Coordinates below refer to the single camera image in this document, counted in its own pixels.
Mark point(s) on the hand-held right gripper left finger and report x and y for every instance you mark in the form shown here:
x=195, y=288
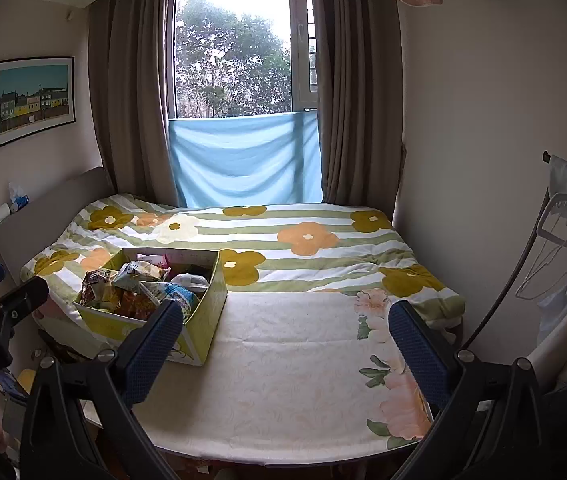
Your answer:
x=156, y=350

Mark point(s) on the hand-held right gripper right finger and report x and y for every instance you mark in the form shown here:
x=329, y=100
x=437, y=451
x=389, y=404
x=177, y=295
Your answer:
x=418, y=350

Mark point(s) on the orange white chip packet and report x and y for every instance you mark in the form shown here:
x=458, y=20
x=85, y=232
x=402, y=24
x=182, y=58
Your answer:
x=136, y=305

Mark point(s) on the yellow-green storage box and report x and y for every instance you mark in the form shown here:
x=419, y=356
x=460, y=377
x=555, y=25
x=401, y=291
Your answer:
x=203, y=320

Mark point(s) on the blue white snack packet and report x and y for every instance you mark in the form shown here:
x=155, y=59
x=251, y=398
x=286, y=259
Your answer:
x=178, y=294

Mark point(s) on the brown gold snack packet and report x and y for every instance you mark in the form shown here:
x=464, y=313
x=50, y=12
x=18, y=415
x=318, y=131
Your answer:
x=98, y=285

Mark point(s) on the tall white snack packet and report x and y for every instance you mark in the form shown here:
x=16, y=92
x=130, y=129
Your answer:
x=138, y=271

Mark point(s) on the pink snack packet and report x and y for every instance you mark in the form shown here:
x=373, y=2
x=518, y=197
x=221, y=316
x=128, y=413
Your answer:
x=165, y=261

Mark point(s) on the yellow floor object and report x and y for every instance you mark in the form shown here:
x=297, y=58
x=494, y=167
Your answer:
x=27, y=382

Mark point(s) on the grey headboard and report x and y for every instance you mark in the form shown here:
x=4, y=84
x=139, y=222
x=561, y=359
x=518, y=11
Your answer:
x=48, y=215

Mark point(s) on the blue tissue pack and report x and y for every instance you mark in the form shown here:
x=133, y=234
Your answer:
x=19, y=197

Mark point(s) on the curved black pole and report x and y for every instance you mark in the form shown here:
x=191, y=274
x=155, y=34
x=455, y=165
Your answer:
x=513, y=270

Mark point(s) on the cream floral tablecloth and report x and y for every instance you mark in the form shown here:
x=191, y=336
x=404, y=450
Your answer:
x=288, y=385

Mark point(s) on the green striped floral blanket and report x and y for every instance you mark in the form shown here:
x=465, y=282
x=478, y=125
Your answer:
x=313, y=260

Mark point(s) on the white clothes hangers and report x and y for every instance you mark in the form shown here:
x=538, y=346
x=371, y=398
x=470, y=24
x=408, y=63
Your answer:
x=553, y=240

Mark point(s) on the framed houses picture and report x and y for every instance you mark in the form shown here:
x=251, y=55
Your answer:
x=30, y=102

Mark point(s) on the light blue cloth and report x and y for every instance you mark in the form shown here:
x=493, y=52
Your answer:
x=243, y=160

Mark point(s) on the brown curtain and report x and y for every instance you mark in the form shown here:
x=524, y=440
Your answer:
x=128, y=85
x=363, y=85

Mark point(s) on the window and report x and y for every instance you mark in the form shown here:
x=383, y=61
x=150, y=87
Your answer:
x=233, y=50

